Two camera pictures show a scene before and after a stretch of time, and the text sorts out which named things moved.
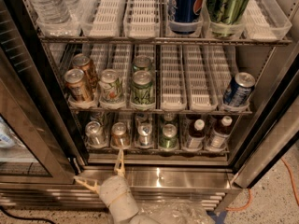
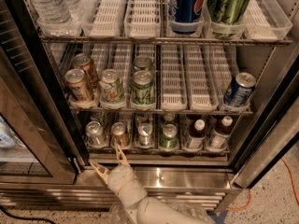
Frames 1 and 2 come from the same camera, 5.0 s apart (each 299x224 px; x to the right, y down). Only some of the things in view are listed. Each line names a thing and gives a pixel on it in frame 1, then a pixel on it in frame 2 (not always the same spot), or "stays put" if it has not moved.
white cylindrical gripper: (114, 189) → (120, 176)
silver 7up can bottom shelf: (94, 134) stays put
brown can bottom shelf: (120, 137) stays put
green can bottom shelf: (168, 139) stays put
